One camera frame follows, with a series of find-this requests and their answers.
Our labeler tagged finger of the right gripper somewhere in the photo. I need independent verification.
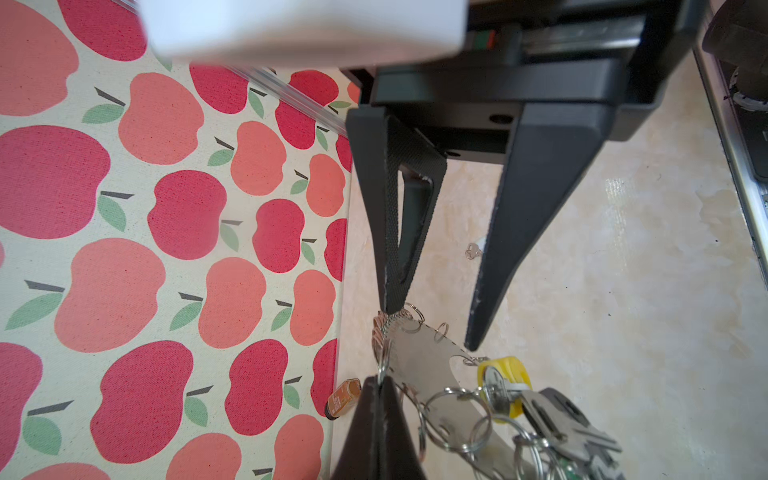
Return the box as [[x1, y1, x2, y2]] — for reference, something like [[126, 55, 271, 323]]
[[464, 103, 615, 351], [346, 106, 447, 314]]

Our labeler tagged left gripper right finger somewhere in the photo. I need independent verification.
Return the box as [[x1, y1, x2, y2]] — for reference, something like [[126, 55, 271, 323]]
[[377, 377, 425, 480]]

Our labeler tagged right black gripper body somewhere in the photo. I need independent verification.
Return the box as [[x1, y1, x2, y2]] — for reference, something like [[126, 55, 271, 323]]
[[346, 1, 707, 164]]

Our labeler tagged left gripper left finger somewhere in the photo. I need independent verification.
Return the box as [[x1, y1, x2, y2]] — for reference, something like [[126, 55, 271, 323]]
[[331, 376, 380, 480]]

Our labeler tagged metal key organizer plate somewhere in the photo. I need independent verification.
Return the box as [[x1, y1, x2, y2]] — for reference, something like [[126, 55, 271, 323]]
[[370, 302, 577, 480]]

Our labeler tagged silver key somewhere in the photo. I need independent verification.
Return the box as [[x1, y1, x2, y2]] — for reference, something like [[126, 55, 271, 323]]
[[465, 242, 483, 260]]

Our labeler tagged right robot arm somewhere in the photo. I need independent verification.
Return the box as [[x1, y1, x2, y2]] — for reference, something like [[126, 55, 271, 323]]
[[346, 1, 767, 350]]

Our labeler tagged small amber bottle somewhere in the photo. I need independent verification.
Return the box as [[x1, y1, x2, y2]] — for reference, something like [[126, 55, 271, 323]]
[[324, 378, 362, 420]]

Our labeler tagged black key tag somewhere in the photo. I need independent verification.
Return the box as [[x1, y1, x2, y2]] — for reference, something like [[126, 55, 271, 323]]
[[521, 386, 625, 480]]

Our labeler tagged right aluminium frame post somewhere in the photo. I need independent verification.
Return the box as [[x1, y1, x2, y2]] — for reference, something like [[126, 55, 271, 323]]
[[113, 0, 349, 136]]

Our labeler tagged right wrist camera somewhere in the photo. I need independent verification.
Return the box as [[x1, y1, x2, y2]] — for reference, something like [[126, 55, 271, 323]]
[[137, 0, 469, 68]]

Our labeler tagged front aluminium rail base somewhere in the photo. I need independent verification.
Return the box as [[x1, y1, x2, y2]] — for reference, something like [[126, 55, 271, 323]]
[[693, 47, 767, 284]]

